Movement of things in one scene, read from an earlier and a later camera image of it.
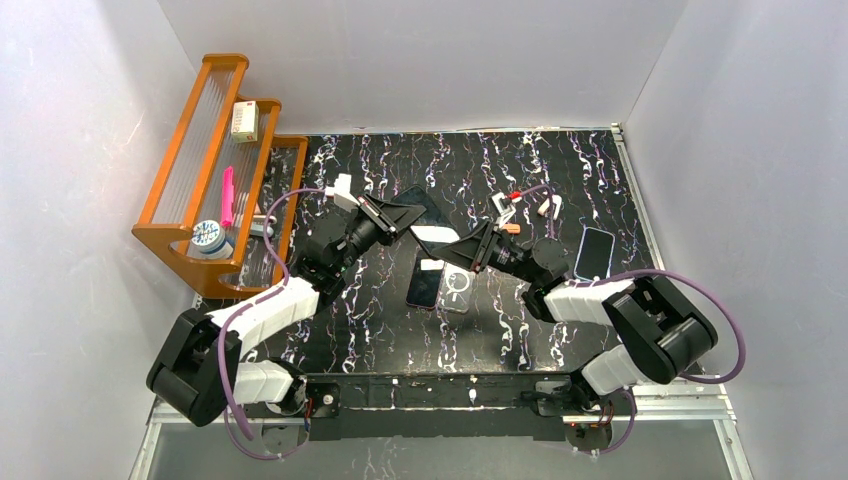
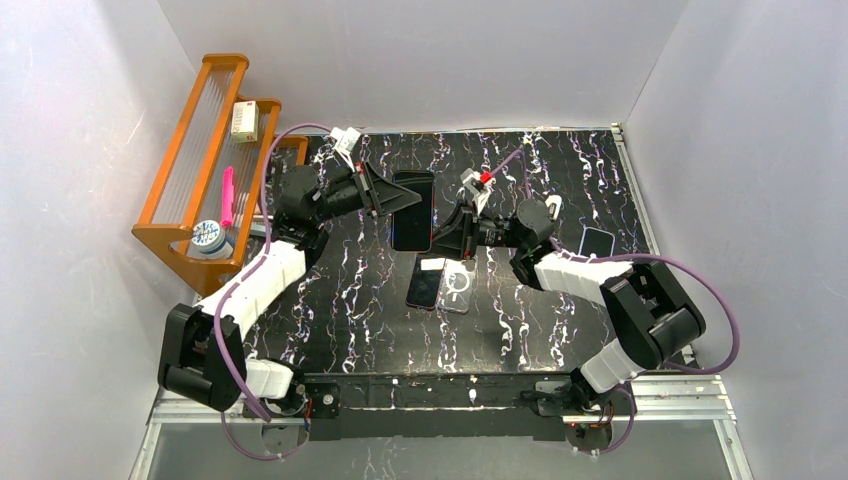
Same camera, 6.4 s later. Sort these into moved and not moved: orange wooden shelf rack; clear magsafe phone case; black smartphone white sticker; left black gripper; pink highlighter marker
Moved: left black gripper
Not moved: orange wooden shelf rack; clear magsafe phone case; black smartphone white sticker; pink highlighter marker
